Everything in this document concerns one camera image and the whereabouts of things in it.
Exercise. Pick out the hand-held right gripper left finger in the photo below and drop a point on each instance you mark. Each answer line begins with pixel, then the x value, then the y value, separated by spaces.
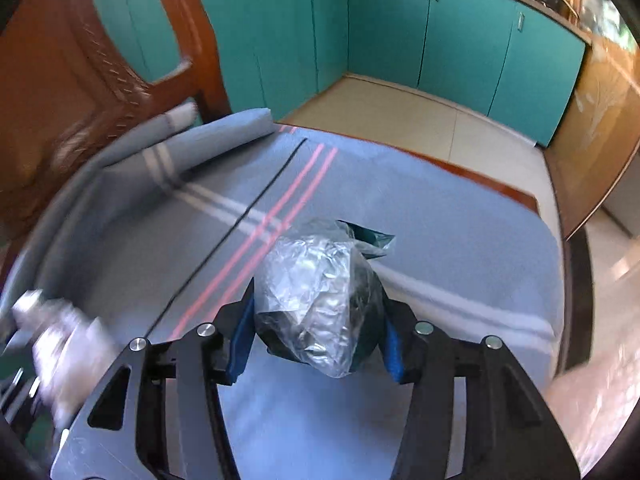
pixel 240 345

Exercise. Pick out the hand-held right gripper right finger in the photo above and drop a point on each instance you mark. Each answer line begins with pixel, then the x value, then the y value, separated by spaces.
pixel 395 350

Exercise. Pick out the white tissue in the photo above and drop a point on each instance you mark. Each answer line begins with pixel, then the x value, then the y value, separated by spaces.
pixel 65 345

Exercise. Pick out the clear plastic bag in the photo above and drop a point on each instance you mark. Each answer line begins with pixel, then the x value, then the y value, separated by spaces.
pixel 310 280

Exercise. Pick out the white basket with plastic liner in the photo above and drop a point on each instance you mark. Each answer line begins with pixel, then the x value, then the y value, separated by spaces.
pixel 600 390

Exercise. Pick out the blue striped blanket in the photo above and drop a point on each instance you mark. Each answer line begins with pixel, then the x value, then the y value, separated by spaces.
pixel 350 185

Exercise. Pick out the wooden table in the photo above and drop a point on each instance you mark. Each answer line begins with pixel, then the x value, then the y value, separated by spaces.
pixel 500 182

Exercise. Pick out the wooden glass-door cabinet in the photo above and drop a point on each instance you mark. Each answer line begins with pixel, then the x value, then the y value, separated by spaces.
pixel 600 135

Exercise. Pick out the teal tall cabinet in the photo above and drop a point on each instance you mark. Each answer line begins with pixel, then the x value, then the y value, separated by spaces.
pixel 280 35

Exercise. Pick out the teal base cabinet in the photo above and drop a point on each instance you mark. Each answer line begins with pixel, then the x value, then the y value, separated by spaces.
pixel 465 35

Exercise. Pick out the brown wooden chair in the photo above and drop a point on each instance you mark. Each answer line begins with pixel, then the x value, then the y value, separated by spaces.
pixel 60 75

